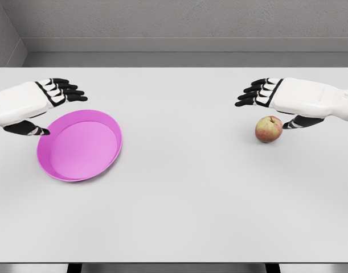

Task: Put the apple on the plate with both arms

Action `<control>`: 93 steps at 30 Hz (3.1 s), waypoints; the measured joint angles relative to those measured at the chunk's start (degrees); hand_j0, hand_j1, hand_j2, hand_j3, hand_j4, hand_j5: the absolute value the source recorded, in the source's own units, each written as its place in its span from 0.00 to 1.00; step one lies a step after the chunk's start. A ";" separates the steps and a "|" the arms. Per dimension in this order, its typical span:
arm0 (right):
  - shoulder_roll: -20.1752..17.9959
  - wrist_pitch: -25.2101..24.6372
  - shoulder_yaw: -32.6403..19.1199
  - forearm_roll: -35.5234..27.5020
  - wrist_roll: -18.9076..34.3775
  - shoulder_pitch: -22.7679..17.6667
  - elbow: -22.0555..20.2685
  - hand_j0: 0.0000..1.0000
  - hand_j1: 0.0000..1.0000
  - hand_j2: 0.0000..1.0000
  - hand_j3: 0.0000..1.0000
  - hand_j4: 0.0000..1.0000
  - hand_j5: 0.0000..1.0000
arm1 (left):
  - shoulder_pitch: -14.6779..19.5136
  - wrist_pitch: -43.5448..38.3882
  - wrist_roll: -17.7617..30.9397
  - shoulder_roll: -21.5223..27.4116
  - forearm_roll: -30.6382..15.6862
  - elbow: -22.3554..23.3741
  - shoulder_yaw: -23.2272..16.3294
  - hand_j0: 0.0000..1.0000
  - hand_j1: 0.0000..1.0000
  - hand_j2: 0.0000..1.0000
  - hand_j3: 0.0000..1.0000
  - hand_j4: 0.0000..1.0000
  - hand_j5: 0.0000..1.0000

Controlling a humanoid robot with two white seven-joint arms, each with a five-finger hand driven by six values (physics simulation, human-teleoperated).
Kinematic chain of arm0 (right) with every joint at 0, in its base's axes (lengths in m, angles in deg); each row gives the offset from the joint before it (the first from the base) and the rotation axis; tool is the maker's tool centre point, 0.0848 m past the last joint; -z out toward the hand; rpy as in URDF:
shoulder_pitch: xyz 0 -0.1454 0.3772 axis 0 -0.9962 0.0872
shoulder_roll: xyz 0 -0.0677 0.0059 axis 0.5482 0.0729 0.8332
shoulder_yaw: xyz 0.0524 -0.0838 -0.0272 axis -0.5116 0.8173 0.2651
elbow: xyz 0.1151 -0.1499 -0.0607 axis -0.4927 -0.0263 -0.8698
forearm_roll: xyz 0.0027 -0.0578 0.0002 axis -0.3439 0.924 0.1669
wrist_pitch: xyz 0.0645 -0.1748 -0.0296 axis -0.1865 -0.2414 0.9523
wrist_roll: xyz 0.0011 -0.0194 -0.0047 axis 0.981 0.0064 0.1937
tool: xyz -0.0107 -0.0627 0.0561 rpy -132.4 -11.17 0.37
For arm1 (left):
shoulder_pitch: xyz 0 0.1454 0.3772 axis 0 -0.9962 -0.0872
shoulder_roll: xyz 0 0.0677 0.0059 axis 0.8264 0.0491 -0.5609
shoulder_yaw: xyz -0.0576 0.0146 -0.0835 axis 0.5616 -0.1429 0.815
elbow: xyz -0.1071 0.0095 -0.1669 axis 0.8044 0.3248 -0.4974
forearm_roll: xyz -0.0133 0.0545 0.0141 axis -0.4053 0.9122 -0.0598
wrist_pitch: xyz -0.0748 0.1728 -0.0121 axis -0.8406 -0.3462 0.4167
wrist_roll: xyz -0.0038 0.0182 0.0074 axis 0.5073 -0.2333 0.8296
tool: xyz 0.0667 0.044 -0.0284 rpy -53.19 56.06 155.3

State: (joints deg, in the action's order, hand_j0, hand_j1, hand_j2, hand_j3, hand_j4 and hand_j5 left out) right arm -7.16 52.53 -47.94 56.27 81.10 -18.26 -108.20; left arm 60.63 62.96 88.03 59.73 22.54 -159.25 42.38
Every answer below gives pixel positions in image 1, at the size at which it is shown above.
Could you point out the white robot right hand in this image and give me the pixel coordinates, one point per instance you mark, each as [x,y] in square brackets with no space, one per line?
[302,98]

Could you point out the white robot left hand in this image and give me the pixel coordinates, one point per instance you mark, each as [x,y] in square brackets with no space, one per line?
[22,99]

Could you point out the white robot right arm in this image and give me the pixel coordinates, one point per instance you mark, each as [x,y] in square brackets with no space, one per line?
[344,105]

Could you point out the red-yellow apple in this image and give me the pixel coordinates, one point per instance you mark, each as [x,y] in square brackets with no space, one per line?
[268,130]

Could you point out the pink round plate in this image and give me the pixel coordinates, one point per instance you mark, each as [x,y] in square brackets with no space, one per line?
[82,148]

